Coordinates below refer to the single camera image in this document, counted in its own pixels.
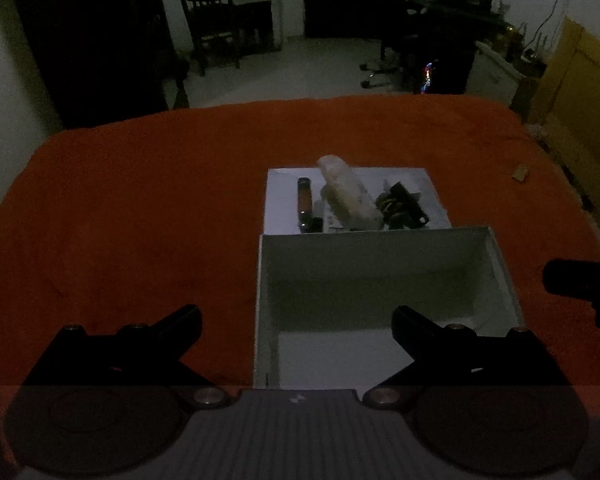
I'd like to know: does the computer tower with lights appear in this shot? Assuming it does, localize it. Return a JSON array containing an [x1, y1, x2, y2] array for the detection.
[[417, 57, 468, 95]]

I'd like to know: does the orange blanket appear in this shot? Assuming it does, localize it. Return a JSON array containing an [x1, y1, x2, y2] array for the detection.
[[0, 95, 600, 461]]

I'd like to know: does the white box lid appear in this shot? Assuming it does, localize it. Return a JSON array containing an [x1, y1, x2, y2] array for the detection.
[[265, 166, 453, 236]]

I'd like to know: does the white cardboard box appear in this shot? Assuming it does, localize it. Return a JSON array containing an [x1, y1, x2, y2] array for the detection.
[[252, 226, 526, 391]]

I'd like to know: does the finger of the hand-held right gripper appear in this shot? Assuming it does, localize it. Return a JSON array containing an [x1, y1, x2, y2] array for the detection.
[[542, 259, 600, 331]]

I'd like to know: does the black office chair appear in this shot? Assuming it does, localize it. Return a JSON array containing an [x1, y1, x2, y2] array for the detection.
[[359, 0, 426, 90]]

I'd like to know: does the white cabinet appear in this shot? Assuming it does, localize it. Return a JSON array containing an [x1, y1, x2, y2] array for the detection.
[[467, 41, 526, 106]]

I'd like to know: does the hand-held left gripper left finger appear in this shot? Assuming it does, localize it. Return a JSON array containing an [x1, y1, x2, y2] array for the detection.
[[25, 304, 231, 408]]

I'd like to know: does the toy figure with basketball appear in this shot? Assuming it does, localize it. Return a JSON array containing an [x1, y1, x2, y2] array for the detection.
[[375, 181, 432, 231]]

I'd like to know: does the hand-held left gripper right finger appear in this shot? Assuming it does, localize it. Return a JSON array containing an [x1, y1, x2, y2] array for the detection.
[[391, 304, 573, 408]]

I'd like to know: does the dark wooden wardrobe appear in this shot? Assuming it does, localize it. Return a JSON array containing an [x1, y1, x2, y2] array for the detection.
[[10, 0, 181, 128]]

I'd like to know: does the yellow wooden cabinet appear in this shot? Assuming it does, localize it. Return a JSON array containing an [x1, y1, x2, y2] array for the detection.
[[527, 16, 600, 241]]

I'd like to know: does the dark desk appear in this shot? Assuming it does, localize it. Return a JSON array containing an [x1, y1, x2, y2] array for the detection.
[[395, 0, 511, 95]]

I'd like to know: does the brown folding knife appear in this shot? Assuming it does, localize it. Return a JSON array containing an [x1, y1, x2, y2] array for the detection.
[[296, 177, 325, 235]]

